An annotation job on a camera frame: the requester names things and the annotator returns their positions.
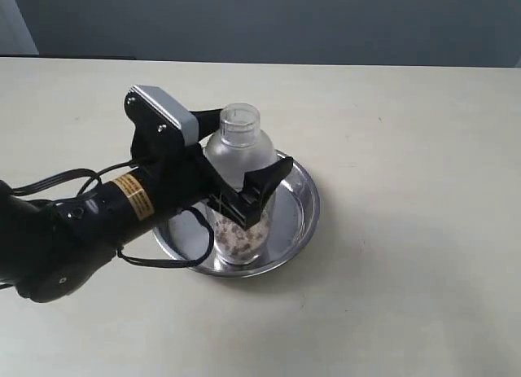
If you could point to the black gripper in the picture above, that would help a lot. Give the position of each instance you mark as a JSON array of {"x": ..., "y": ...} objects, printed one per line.
[{"x": 174, "y": 177}]

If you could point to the round stainless steel plate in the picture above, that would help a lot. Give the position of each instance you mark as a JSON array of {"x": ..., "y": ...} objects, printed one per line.
[{"x": 296, "y": 214}]

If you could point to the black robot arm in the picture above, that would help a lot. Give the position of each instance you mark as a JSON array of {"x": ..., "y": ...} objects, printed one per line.
[{"x": 50, "y": 248}]

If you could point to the clear plastic shaker bottle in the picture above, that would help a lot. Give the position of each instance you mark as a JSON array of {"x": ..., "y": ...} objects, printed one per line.
[{"x": 240, "y": 146}]

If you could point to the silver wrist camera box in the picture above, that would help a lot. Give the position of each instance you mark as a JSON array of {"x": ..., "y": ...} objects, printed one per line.
[{"x": 169, "y": 110}]

